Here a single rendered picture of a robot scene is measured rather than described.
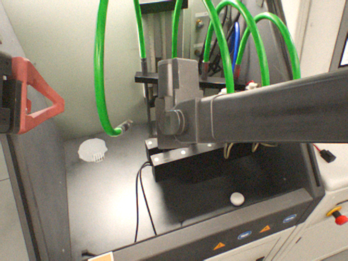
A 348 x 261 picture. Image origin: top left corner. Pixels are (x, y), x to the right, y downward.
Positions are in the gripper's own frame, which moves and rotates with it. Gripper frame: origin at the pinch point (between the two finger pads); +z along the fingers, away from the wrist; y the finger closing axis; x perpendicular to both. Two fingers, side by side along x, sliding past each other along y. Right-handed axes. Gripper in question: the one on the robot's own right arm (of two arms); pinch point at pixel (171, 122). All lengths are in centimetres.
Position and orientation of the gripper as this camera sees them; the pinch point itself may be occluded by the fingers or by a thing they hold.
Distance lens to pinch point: 60.4
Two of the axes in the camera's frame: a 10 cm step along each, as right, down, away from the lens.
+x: -10.0, 0.5, -0.6
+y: -0.5, -10.0, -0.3
